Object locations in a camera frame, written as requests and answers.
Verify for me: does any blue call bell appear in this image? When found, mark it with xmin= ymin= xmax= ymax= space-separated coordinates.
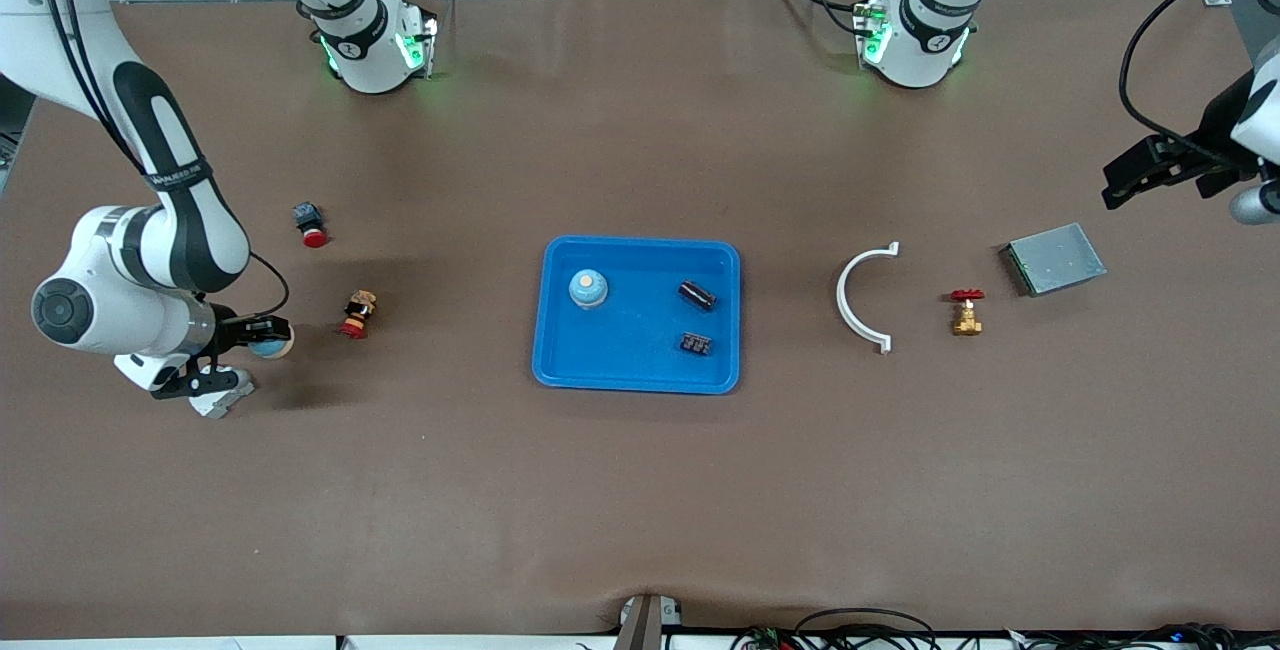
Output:
xmin=248 ymin=326 xmax=296 ymax=361
xmin=567 ymin=268 xmax=611 ymax=310

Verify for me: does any blue plastic tray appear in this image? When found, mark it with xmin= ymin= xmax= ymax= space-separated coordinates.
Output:
xmin=531 ymin=235 xmax=742 ymax=396

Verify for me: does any white circuit breaker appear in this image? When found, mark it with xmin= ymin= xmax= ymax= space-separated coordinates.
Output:
xmin=188 ymin=375 xmax=255 ymax=420

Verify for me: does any orange emergency stop button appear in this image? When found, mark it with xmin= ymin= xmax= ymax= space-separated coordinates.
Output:
xmin=338 ymin=290 xmax=382 ymax=341

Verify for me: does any grey metal box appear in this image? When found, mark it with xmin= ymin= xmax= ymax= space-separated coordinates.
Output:
xmin=998 ymin=222 xmax=1108 ymax=298

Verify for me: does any brown table mat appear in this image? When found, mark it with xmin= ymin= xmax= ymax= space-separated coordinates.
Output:
xmin=0 ymin=0 xmax=1280 ymax=643

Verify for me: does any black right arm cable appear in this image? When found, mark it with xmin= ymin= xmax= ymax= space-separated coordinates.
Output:
xmin=30 ymin=0 xmax=291 ymax=321

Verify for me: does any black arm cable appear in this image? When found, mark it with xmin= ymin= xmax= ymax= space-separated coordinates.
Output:
xmin=1118 ymin=0 xmax=1280 ymax=166
xmin=30 ymin=0 xmax=291 ymax=321

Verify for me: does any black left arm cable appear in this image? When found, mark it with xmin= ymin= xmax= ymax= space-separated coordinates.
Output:
xmin=1118 ymin=0 xmax=1280 ymax=166

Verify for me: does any red push button switch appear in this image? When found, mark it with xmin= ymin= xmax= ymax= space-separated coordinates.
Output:
xmin=292 ymin=202 xmax=331 ymax=250

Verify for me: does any brass valve red handle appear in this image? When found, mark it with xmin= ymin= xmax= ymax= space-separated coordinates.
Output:
xmin=950 ymin=288 xmax=986 ymax=338

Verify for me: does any white half-ring pipe clamp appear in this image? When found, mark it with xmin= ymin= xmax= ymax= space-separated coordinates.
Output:
xmin=836 ymin=241 xmax=901 ymax=356

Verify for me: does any tangled cable bundle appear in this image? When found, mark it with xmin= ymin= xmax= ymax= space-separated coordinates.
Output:
xmin=1000 ymin=622 xmax=1280 ymax=650

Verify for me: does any brown mount post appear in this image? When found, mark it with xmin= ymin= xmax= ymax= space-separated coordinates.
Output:
xmin=612 ymin=594 xmax=685 ymax=650

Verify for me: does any black cable loop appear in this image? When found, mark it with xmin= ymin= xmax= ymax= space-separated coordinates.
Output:
xmin=795 ymin=608 xmax=939 ymax=650

